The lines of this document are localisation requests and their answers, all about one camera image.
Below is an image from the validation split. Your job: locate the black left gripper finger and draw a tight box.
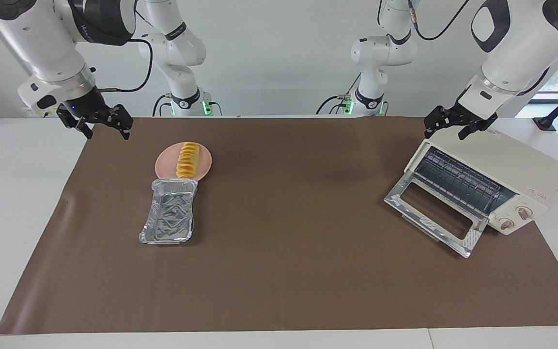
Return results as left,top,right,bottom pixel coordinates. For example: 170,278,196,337
458,114,497,141
423,106,451,139

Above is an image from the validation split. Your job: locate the metal oven wire rack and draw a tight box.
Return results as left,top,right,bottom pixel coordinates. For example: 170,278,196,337
415,148,514,215

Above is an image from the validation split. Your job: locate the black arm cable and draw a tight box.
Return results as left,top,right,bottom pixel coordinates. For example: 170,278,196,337
407,0,551,96
96,38,155,94

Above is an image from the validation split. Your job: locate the pink round plate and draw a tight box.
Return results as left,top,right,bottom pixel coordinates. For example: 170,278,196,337
155,142,212,182

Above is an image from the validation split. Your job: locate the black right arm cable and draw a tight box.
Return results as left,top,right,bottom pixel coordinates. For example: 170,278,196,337
96,38,155,94

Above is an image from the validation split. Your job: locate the black base cable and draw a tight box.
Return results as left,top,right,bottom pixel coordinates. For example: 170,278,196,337
152,93,173,117
315,73,363,116

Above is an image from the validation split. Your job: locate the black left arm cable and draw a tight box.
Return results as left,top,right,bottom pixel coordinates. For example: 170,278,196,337
407,0,551,96

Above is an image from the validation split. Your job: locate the brown table mat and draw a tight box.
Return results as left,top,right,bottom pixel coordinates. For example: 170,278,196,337
0,116,558,336

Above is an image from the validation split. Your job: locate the white wall power strip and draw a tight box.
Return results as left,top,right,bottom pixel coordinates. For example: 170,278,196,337
20,104,62,118

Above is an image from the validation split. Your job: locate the silver foil baking tray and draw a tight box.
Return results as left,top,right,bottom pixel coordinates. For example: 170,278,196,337
139,177,199,245

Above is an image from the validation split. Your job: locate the glass oven door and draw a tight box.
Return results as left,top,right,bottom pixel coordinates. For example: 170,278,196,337
384,171,489,259

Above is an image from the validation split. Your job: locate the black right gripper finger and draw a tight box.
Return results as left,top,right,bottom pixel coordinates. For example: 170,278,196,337
58,109,93,140
107,104,133,141

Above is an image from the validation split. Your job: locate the yellow ridged bread loaf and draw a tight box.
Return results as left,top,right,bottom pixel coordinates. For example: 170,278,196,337
175,142,201,179

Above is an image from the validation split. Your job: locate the cream toaster oven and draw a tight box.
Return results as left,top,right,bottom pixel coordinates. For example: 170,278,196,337
404,127,558,236

